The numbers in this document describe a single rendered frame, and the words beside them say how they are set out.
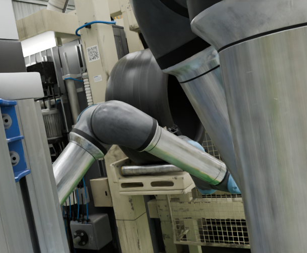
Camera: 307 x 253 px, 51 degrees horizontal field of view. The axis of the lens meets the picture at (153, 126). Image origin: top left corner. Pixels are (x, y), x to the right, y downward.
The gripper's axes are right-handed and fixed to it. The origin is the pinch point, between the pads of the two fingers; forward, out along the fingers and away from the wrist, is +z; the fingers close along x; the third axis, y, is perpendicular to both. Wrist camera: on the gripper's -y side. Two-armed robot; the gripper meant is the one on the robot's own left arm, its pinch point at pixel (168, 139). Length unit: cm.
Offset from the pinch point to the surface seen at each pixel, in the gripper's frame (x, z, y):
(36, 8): 35, 1133, 317
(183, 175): 1.7, 2.2, -18.3
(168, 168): 5.2, 7.8, -14.0
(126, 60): -3.0, 21.0, 36.0
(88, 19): 1, 47, 63
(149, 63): -9.5, 8.7, 30.8
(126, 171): 22.4, 22.8, -10.3
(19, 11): 88, 1085, 322
